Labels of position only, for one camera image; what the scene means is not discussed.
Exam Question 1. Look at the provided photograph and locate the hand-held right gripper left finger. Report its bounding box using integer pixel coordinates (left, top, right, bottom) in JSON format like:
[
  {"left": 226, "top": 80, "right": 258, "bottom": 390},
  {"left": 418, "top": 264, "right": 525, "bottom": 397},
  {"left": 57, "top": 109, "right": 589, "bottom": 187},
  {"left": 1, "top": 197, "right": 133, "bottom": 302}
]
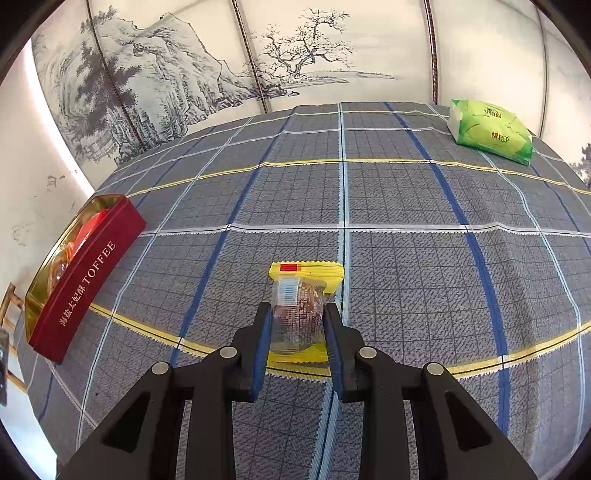
[{"left": 58, "top": 301, "right": 274, "bottom": 480}]

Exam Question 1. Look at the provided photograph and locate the green tissue pack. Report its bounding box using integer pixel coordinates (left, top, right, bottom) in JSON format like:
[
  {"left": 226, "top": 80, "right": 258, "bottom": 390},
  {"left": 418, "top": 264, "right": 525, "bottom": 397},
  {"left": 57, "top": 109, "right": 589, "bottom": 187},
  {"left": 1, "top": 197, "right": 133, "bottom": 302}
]
[{"left": 447, "top": 98, "right": 534, "bottom": 166}]

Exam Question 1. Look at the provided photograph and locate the grey plaid tablecloth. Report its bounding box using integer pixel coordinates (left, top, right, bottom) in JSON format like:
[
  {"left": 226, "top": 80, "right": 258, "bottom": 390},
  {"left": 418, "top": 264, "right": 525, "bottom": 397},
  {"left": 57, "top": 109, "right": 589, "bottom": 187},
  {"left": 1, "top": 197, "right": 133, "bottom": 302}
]
[{"left": 9, "top": 100, "right": 591, "bottom": 480}]

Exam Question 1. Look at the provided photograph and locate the bamboo chair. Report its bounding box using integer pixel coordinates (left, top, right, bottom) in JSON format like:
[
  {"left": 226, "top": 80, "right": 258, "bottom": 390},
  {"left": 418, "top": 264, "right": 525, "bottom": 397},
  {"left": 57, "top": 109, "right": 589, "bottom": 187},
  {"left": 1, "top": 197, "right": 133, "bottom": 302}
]
[{"left": 0, "top": 284, "right": 28, "bottom": 393}]

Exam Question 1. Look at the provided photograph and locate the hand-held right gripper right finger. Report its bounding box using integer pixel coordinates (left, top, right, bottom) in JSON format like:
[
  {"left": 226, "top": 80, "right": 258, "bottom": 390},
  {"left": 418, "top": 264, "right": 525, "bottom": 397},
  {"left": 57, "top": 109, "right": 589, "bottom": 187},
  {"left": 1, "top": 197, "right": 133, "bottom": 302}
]
[{"left": 323, "top": 302, "right": 539, "bottom": 480}]

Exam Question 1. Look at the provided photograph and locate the red and gold tin box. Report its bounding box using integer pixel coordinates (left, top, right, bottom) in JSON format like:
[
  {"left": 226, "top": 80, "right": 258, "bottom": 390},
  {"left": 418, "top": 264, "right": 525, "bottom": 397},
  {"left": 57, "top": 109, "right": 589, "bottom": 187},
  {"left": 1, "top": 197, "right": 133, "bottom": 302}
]
[{"left": 24, "top": 194, "right": 147, "bottom": 365}]

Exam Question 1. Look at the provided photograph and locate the ink landscape folding screen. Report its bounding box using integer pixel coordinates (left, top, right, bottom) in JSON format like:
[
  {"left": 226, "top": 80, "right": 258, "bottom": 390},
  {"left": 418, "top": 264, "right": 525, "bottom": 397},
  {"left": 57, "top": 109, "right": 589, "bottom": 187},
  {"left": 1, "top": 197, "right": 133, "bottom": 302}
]
[{"left": 30, "top": 0, "right": 591, "bottom": 185}]

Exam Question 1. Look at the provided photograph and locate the yellow and clear snack packet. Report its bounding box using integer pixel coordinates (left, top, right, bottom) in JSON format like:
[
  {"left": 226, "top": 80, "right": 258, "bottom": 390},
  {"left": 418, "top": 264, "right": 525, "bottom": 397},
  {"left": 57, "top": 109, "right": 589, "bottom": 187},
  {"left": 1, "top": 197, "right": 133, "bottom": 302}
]
[{"left": 269, "top": 261, "right": 345, "bottom": 365}]

